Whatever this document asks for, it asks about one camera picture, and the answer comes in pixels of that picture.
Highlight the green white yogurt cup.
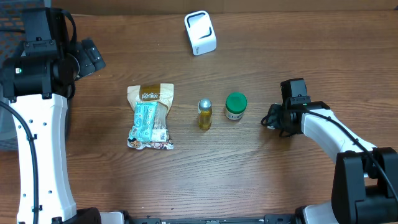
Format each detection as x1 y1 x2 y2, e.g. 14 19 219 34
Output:
224 92 248 120

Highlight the yellow liquid glass bottle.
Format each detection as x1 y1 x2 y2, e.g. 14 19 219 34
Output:
198 98 212 129

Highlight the teal snack packet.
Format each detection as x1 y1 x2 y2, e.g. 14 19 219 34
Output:
129 102 157 142

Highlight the brown white snack bag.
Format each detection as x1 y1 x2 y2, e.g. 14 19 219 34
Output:
127 83 174 150

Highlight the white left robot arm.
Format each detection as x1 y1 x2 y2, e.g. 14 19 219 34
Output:
1 7 106 223

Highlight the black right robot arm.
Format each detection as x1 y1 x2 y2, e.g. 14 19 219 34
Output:
261 78 397 224

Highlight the white barcode scanner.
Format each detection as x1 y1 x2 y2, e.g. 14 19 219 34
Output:
184 11 217 56

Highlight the grey plastic mesh basket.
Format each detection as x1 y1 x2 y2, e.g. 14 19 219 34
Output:
0 0 71 152

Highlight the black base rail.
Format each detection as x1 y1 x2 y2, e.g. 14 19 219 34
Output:
99 211 296 224

